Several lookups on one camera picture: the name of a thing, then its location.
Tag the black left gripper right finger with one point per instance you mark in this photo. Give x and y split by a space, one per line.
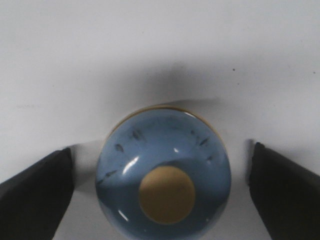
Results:
285 194

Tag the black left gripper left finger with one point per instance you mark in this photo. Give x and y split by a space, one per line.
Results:
33 202

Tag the blue call bell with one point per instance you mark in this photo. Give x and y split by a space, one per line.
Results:
163 174

